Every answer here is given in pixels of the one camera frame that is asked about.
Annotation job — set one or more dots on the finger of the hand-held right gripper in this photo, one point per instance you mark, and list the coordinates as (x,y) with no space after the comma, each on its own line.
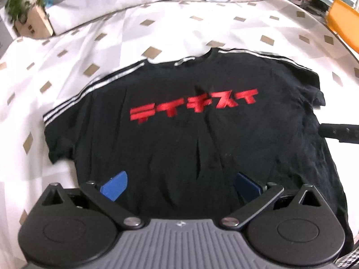
(336,131)

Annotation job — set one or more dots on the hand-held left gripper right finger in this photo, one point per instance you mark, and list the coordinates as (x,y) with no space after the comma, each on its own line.
(248,187)

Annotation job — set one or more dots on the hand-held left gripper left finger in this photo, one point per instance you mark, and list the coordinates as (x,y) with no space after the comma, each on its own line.
(113,187)

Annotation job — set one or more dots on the black t-shirt red print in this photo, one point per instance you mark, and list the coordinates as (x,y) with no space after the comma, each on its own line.
(182,145)

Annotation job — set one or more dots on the orange plastic chair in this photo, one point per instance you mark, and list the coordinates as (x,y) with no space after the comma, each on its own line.
(345,22)

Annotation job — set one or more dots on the checkered tablecloth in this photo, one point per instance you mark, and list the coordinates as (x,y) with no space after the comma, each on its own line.
(98,33)

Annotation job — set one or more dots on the side table with white cloth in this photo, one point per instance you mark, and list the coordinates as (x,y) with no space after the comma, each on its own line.
(117,2)

